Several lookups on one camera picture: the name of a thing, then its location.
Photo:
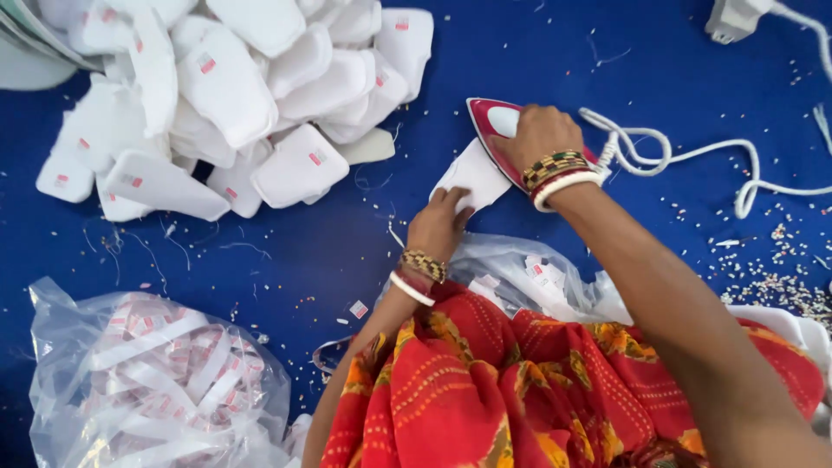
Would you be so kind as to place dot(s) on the white power adapter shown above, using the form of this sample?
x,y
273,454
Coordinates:
x,y
734,19

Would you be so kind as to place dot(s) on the gold beaded left bangle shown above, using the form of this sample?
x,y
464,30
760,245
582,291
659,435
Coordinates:
x,y
424,264

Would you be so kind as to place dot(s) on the gold beaded bangle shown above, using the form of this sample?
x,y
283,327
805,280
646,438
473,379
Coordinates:
x,y
424,264
554,166

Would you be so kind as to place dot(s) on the red and white clothes iron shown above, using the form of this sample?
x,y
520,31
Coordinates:
x,y
494,127

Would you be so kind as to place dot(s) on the person's left hand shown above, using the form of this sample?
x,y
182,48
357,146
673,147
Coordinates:
x,y
437,224

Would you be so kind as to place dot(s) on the heap of small scraps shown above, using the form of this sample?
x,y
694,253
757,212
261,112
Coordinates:
x,y
780,279

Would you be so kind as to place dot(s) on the small red white label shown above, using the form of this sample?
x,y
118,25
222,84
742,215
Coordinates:
x,y
358,309

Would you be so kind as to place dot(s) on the person's left fingers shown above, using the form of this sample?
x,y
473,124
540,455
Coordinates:
x,y
452,198

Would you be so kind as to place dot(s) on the red patterned sari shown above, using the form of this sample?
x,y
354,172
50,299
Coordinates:
x,y
559,390

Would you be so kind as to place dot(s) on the clear bag of cut labels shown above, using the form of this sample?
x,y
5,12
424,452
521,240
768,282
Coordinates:
x,y
526,276

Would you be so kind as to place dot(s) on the person's right hand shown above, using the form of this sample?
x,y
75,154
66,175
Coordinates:
x,y
536,133

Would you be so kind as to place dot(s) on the red and white left bangle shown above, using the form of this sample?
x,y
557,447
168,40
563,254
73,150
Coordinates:
x,y
413,286

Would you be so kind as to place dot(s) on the stack of grey fabric sheets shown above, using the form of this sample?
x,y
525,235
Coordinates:
x,y
32,39

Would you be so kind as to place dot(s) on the clear bag of label strips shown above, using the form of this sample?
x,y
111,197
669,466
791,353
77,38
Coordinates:
x,y
156,383

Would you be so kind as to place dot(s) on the red and white bangle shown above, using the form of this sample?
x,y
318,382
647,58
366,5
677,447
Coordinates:
x,y
564,185
413,286

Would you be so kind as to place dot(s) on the pile of white fabric pieces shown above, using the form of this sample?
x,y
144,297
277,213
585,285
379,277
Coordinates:
x,y
227,97

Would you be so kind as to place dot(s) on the white fabric piece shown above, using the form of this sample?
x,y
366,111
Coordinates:
x,y
471,175

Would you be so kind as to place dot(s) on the red and white right bangle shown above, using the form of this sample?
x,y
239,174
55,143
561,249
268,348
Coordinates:
x,y
564,185

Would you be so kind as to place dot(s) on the gold beaded right bangle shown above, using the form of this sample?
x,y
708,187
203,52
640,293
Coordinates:
x,y
554,166

